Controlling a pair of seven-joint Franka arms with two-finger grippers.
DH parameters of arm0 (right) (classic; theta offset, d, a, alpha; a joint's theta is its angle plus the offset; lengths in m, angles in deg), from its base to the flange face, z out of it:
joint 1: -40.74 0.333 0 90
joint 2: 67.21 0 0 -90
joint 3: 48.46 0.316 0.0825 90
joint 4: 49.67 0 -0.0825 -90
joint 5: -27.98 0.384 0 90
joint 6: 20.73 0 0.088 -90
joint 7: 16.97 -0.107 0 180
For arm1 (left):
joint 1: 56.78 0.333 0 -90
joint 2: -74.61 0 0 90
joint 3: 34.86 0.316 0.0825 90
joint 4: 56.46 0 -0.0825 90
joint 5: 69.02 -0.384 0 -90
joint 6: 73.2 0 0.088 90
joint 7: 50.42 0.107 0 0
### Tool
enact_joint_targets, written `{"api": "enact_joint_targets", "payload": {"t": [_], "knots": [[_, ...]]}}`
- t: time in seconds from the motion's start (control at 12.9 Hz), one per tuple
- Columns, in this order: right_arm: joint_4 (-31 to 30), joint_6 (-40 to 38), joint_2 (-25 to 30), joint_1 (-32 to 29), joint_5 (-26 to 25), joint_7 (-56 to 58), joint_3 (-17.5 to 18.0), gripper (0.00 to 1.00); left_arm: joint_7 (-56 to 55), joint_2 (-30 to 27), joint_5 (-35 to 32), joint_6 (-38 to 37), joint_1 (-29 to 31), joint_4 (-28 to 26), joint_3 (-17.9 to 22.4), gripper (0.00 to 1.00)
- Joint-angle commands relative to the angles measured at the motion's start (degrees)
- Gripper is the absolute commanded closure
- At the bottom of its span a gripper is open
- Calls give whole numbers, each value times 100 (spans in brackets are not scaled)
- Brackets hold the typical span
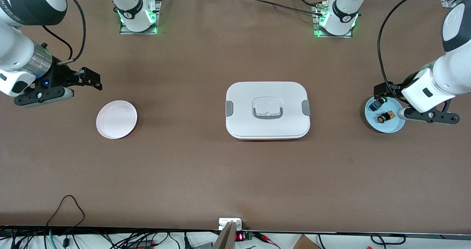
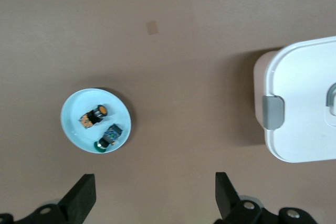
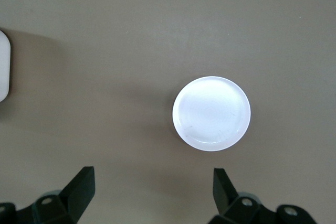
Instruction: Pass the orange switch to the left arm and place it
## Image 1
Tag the grey slanted bar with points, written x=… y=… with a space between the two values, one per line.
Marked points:
x=225 y=239

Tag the brown cardboard piece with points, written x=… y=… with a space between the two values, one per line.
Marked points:
x=305 y=243

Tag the small white clamp device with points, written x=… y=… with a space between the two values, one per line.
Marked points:
x=225 y=222

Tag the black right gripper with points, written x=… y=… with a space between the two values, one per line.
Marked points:
x=60 y=75

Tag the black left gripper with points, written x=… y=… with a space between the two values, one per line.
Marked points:
x=396 y=88

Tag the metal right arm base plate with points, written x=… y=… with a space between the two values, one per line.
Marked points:
x=127 y=31

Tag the small blue black part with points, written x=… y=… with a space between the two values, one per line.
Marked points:
x=376 y=105

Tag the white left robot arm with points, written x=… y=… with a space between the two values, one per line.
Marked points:
x=441 y=76

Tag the pink round plate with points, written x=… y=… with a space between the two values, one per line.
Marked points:
x=116 y=119

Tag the light blue round plate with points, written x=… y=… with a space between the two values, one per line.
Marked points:
x=386 y=128

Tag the red digit display module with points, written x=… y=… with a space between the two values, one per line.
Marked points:
x=241 y=237

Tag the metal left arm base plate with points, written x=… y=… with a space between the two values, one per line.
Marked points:
x=320 y=34

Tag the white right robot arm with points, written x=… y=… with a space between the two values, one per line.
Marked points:
x=14 y=46

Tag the white lidded storage box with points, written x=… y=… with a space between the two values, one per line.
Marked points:
x=266 y=125

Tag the orange push button switch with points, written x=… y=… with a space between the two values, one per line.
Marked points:
x=385 y=117

